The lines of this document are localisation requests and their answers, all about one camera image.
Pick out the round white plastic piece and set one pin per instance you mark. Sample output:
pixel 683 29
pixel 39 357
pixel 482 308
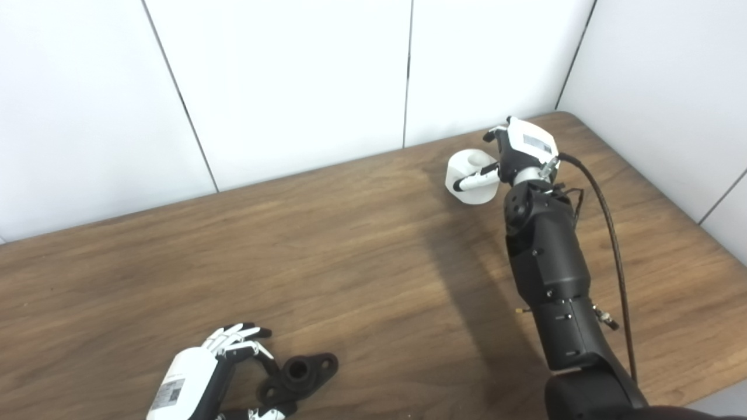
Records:
pixel 467 163

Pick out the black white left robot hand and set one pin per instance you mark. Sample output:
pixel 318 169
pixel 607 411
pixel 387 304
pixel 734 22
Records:
pixel 187 379

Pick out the black flanged holder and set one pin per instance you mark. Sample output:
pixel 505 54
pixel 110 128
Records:
pixel 303 373

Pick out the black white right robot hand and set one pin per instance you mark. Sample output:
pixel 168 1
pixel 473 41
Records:
pixel 525 146

